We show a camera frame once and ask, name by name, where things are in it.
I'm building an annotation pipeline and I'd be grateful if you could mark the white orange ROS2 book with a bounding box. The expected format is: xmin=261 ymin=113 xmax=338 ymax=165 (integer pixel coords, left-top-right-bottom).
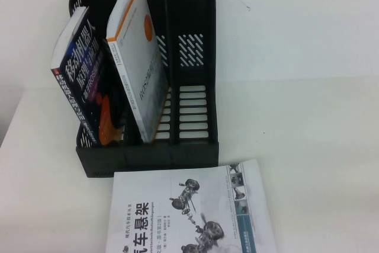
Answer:
xmin=105 ymin=0 xmax=171 ymax=144

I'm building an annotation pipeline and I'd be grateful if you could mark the black plastic book stand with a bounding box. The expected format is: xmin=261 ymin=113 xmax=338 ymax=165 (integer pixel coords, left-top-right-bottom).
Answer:
xmin=68 ymin=0 xmax=221 ymax=179

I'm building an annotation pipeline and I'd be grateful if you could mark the white car suspension book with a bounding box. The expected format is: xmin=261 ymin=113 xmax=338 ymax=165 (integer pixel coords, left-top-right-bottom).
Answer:
xmin=105 ymin=159 xmax=280 ymax=253

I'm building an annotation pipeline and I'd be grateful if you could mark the dark mobile robot book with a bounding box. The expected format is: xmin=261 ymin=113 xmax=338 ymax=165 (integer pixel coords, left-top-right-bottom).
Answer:
xmin=50 ymin=6 xmax=131 ymax=148

